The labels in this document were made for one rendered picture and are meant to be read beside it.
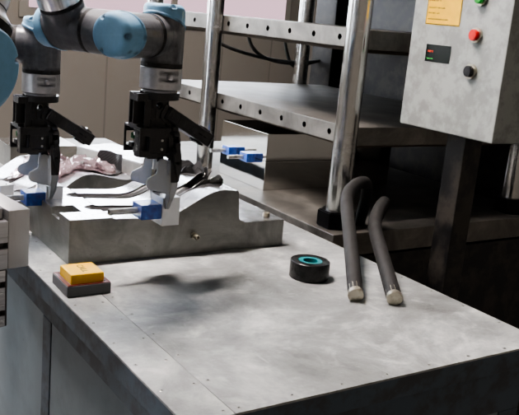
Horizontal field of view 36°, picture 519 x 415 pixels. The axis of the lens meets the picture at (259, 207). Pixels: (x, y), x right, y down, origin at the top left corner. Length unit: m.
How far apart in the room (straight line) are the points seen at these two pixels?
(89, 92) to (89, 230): 2.95
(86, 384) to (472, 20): 1.13
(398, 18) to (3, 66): 2.28
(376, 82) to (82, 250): 1.89
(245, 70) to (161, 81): 3.69
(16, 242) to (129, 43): 0.36
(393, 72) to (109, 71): 1.91
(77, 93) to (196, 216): 2.84
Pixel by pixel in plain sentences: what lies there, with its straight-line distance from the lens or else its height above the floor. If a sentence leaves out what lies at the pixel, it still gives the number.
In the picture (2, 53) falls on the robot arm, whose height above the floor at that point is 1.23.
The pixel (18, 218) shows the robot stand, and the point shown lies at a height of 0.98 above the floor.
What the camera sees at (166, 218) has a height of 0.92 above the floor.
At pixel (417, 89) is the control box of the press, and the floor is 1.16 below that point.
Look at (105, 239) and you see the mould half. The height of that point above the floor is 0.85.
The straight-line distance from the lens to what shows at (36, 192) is 1.69.
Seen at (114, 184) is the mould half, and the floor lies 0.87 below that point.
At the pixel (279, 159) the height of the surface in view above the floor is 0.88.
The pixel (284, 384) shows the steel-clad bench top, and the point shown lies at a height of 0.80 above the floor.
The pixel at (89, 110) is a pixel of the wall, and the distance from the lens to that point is 4.49.
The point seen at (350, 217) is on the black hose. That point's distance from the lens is 1.72.
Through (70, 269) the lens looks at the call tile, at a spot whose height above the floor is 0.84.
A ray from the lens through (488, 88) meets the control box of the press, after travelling 1.82.
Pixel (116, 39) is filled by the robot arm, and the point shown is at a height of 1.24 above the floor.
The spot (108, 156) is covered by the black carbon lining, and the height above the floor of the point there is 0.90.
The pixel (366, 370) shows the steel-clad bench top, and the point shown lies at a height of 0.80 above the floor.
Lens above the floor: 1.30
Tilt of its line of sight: 14 degrees down
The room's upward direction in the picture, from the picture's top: 5 degrees clockwise
